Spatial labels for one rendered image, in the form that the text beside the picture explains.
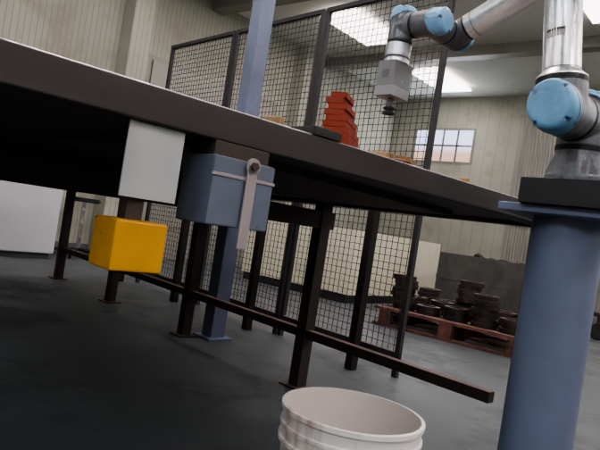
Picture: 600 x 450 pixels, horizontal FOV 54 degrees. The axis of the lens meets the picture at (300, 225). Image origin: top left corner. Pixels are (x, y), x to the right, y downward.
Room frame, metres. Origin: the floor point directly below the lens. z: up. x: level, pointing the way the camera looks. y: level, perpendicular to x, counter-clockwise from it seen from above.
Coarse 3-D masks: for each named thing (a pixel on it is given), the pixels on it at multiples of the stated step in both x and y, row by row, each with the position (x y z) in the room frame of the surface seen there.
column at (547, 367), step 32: (544, 224) 1.44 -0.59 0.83; (576, 224) 1.39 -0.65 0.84; (544, 256) 1.43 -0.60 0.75; (576, 256) 1.39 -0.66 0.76; (544, 288) 1.42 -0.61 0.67; (576, 288) 1.39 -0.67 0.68; (544, 320) 1.41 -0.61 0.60; (576, 320) 1.39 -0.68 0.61; (512, 352) 1.49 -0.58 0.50; (544, 352) 1.40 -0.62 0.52; (576, 352) 1.40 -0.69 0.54; (512, 384) 1.46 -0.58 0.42; (544, 384) 1.40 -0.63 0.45; (576, 384) 1.40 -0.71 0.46; (512, 416) 1.44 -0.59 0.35; (544, 416) 1.40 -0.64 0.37; (576, 416) 1.42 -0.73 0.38; (512, 448) 1.43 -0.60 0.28; (544, 448) 1.39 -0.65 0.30
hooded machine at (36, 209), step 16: (0, 192) 5.70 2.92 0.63; (16, 192) 5.82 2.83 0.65; (32, 192) 5.94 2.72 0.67; (48, 192) 6.07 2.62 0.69; (0, 208) 5.72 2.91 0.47; (16, 208) 5.84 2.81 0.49; (32, 208) 5.96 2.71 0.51; (48, 208) 6.09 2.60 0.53; (0, 224) 5.74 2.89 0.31; (16, 224) 5.86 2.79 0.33; (32, 224) 5.98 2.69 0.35; (48, 224) 6.11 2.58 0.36; (0, 240) 5.76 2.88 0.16; (16, 240) 5.88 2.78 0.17; (32, 240) 6.00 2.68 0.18; (48, 240) 6.13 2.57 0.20; (16, 256) 5.93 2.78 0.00; (32, 256) 6.06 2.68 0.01
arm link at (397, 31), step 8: (400, 8) 1.71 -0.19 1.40; (408, 8) 1.70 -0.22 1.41; (392, 16) 1.72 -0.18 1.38; (400, 16) 1.71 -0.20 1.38; (408, 16) 1.68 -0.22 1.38; (392, 24) 1.72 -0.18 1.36; (400, 24) 1.70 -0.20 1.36; (392, 32) 1.72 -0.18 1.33; (400, 32) 1.70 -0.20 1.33; (408, 32) 1.69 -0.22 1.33; (392, 40) 1.71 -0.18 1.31; (400, 40) 1.70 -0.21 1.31; (408, 40) 1.71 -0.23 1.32
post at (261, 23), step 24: (264, 0) 3.46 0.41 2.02; (264, 24) 3.47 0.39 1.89; (264, 48) 3.49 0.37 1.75; (264, 72) 3.51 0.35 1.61; (240, 96) 3.50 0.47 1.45; (216, 240) 3.51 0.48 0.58; (216, 264) 3.48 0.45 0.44; (216, 288) 3.46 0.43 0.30; (216, 312) 3.46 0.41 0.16; (216, 336) 3.47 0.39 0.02
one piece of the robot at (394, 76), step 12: (384, 60) 1.72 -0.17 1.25; (396, 60) 1.69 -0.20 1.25; (384, 72) 1.72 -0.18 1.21; (396, 72) 1.70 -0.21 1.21; (408, 72) 1.74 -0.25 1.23; (384, 84) 1.71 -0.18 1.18; (396, 84) 1.70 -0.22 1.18; (408, 84) 1.74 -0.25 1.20; (384, 96) 1.74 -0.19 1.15; (396, 96) 1.71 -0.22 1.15
